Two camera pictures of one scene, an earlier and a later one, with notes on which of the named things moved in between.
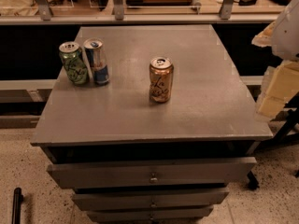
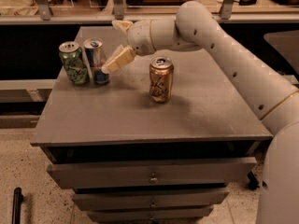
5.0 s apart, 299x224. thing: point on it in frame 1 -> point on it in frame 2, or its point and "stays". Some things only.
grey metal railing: x=44 y=16 stays
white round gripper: x=287 y=35 -> x=140 y=36
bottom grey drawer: x=148 y=214 stays
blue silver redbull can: x=96 y=60 stays
